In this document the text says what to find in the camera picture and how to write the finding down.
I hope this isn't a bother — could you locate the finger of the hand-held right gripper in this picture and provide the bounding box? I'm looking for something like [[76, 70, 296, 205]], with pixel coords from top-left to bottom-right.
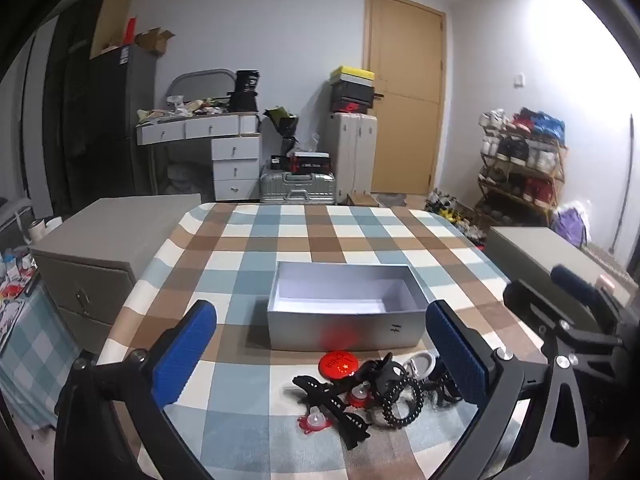
[[504, 279, 623, 356], [551, 266, 621, 321]]

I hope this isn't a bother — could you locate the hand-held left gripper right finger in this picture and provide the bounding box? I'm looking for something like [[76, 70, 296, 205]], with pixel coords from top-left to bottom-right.
[[425, 301, 593, 480]]

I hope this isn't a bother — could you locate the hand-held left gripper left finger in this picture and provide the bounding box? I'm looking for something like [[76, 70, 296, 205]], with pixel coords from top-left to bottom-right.
[[54, 300, 217, 480]]

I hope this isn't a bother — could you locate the silver cardboard box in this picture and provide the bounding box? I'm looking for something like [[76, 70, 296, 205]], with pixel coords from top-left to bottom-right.
[[266, 261, 431, 352]]

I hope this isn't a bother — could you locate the white round badge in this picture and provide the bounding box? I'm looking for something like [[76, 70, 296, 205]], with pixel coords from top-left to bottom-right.
[[402, 351, 437, 377]]

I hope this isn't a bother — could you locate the grey upholstered cabinet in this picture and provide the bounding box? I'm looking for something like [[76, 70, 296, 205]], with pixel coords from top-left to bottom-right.
[[485, 226, 636, 311]]

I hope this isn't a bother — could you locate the purple bag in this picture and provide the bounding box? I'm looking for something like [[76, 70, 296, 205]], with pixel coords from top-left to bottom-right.
[[552, 200, 593, 248]]

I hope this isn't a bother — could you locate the black claw hair clip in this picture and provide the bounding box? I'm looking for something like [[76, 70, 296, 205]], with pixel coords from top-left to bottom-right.
[[357, 352, 408, 396]]

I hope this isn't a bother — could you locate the checkered tablecloth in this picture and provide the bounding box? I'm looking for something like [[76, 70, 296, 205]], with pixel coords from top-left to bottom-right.
[[95, 202, 556, 480]]

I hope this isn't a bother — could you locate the red round badge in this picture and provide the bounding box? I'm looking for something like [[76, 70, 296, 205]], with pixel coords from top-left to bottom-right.
[[319, 349, 360, 379]]

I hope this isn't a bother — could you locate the wooden shoe rack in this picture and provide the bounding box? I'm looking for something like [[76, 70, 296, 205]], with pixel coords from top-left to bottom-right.
[[474, 125, 568, 226]]

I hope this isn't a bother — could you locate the long black hair clip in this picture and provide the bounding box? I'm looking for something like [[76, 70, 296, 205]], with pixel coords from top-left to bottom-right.
[[291, 374, 372, 451]]

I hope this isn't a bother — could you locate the pile of slippers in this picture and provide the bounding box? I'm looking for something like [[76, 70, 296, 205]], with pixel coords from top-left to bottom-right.
[[424, 189, 488, 246]]

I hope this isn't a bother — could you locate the grey mop pole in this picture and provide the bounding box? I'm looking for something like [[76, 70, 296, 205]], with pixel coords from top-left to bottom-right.
[[612, 114, 638, 256]]

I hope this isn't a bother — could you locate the grey nightstand with drawers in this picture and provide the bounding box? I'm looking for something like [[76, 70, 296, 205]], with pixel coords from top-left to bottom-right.
[[30, 193, 202, 356]]

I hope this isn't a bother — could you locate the shoe rack with shoes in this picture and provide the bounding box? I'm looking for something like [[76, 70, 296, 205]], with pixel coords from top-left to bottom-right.
[[477, 106, 568, 211]]

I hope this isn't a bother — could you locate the blue checkered cloth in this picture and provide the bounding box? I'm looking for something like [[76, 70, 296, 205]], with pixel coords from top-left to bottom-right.
[[0, 280, 81, 431]]

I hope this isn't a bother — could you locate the silver suitcase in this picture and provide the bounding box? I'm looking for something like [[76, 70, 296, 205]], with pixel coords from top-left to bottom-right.
[[260, 171, 337, 205]]

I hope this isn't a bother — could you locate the white desk with drawers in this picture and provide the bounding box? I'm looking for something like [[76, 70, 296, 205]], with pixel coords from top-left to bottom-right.
[[136, 112, 262, 202]]

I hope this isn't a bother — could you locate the white upright suitcase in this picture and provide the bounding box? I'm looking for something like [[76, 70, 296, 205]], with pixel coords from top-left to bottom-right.
[[327, 111, 378, 206]]

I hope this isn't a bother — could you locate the black box with red stripe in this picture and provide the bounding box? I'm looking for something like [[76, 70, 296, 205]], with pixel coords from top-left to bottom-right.
[[290, 151, 332, 173]]

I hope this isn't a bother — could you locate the dark grey refrigerator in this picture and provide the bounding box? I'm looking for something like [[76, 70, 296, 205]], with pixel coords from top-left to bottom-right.
[[90, 45, 157, 201]]

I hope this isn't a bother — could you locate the black wrapped bouquet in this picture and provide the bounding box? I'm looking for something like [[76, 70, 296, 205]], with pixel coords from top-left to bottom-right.
[[263, 106, 298, 153]]

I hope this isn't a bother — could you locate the wooden door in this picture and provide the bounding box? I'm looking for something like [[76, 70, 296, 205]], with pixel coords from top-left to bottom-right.
[[364, 0, 447, 196]]

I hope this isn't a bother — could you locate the arched mirror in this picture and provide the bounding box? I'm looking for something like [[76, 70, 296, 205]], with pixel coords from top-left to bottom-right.
[[166, 69, 236, 111]]

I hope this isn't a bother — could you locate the red and black shoe box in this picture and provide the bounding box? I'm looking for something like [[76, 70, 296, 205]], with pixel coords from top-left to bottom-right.
[[332, 100, 373, 115]]

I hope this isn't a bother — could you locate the yellow shoe box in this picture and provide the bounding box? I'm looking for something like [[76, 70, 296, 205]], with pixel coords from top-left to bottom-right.
[[329, 66, 376, 85]]

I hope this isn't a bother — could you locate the small open cardboard box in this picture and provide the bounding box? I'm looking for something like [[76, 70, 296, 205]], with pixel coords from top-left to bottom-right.
[[136, 27, 176, 57]]

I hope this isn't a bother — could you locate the large flat cardboard box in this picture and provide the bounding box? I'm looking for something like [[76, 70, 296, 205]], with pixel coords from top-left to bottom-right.
[[89, 0, 133, 61]]

